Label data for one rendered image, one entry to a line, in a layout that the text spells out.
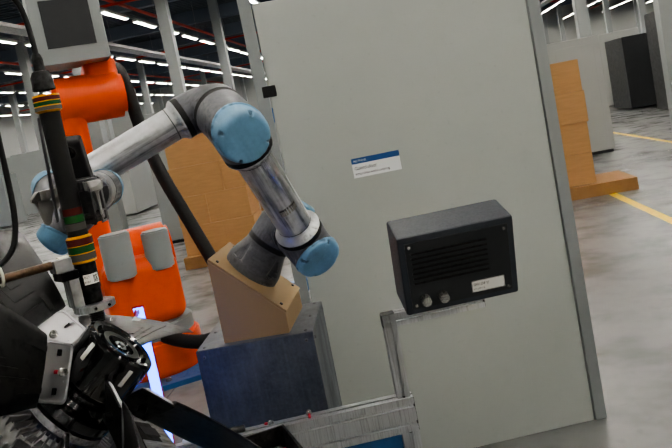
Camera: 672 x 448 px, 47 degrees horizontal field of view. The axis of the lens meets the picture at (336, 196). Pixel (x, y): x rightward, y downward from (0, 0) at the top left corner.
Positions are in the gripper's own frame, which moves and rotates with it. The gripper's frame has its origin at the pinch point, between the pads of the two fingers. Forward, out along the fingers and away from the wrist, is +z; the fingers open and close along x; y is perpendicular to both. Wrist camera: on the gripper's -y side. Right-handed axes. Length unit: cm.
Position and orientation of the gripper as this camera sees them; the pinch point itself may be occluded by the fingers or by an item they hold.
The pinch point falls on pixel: (61, 190)
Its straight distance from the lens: 132.5
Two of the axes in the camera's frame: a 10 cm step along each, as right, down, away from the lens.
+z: 1.0, 0.9, -9.9
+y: 1.9, 9.8, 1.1
